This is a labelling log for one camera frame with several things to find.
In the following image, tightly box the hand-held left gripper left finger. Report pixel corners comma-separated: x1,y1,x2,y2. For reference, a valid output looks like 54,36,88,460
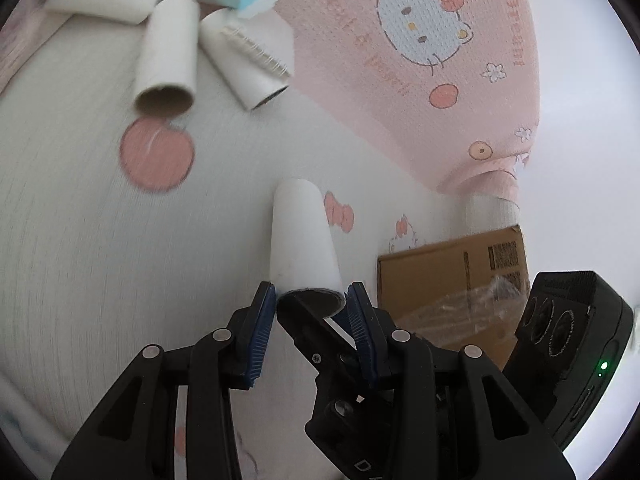
50,281,277,480

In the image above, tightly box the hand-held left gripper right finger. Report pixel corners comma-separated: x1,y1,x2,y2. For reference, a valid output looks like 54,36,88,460
346,281,576,480

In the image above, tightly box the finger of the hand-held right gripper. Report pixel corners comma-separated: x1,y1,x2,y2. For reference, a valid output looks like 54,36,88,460
276,292,372,392

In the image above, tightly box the brown cardboard box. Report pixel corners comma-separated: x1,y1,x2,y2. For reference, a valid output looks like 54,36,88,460
376,225,532,376

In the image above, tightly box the white paper tube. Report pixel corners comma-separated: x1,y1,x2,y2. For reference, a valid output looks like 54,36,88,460
269,178,347,318

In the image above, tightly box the pile of paper tubes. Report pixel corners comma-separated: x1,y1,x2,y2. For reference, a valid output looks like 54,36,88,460
42,0,293,117

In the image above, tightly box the pink white printed mat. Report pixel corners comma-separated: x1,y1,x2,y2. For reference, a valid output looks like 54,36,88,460
0,0,543,480

